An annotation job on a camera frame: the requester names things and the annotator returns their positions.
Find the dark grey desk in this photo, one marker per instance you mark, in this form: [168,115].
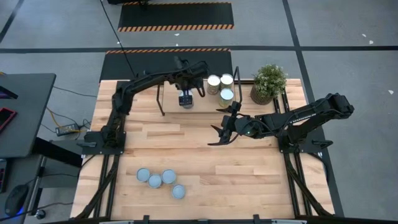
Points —
[31,115]

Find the wooden shelf black metal frame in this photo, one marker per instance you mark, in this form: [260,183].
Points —
[205,104]

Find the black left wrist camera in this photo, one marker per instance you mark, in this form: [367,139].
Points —
[202,68]

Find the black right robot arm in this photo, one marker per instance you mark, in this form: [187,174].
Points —
[311,115]

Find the potted green plant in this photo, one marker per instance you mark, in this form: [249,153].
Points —
[269,81]

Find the black frame clip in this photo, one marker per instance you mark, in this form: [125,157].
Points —
[256,217]
[145,217]

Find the silver metal bracket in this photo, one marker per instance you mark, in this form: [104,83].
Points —
[289,222]
[116,222]

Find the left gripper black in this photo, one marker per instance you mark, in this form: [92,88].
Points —
[188,81]

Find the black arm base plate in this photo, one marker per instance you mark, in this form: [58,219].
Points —
[93,149]
[286,149]

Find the black aluminium rig frame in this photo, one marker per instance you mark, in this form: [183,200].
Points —
[230,222]

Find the grey metal desk leg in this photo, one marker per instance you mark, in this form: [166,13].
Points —
[36,186]

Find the black mat hazard stripe edge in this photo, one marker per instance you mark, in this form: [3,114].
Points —
[149,62]

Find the dark keyboard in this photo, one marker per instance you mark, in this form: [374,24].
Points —
[2,175]

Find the black power adapter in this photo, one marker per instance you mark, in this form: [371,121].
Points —
[66,129]

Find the black desk foot beam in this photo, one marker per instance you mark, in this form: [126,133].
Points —
[59,155]

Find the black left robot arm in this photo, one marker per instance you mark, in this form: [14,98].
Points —
[149,79]

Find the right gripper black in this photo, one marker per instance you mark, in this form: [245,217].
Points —
[236,126]

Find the tin can bluish lid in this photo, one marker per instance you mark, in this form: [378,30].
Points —
[168,176]
[143,175]
[155,180]
[178,191]

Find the red-edged black device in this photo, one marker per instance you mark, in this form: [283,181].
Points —
[6,116]

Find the black mat hazard stripe edges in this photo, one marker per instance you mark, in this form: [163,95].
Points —
[175,15]

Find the black equipment base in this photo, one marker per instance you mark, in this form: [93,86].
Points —
[124,1]

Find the black computer mouse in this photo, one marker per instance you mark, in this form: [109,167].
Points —
[15,200]

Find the black caster wheel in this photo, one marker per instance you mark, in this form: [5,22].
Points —
[40,214]

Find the black and blue device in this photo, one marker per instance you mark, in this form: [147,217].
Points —
[6,92]

